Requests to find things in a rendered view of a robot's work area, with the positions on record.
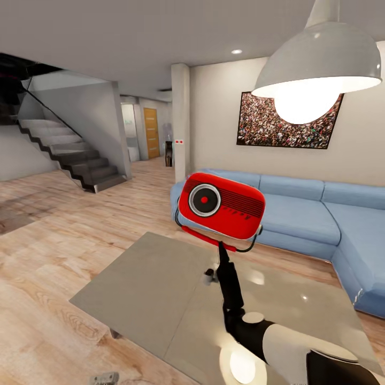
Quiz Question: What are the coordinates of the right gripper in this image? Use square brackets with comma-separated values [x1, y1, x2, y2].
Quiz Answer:
[215, 241, 241, 295]

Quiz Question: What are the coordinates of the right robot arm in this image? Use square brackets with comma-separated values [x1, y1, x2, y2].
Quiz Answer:
[202, 241, 385, 385]

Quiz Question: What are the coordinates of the radio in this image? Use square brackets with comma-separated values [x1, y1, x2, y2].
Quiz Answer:
[176, 173, 266, 252]

